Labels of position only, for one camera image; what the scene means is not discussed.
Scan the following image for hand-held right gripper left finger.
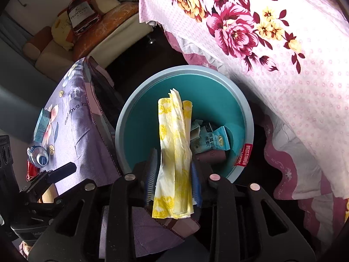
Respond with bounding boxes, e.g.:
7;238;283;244
27;147;160;262

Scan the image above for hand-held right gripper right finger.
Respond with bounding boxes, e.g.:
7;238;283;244
189;160;317;262

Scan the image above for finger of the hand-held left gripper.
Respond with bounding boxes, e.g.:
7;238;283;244
19;162;77;194
14;195;66;224

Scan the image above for clear plastic water bottle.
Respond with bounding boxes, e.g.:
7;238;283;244
27;145;50;168

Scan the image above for red wafer snack packet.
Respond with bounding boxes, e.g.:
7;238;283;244
26;160;41;182

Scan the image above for yellow white tissue pack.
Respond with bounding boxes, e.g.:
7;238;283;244
152;88;195;219

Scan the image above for green white milk carton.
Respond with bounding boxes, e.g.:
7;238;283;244
33;109;52;144

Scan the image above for teal plastic bin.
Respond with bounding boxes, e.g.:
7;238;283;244
115;65;255;183

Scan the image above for purple floral blanket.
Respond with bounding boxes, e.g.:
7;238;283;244
33;56;201;260

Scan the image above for teal snack packet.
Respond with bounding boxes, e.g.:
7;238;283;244
191;126;231;153

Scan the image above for grey curtain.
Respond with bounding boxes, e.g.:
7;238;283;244
0;14;60;148

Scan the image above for beige sofa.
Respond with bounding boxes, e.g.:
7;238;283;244
5;0;154;82

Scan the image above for pink floral blanket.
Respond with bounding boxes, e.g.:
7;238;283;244
139;0;349;200

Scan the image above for yellow pillow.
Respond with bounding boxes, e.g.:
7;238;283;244
51;12;79;51

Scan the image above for orange seat cushion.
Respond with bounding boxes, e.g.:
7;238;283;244
72;1;139;60

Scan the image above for bottle shaped pillow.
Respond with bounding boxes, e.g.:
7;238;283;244
67;0;103;35

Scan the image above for beige pillow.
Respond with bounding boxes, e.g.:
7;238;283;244
90;0;121;15

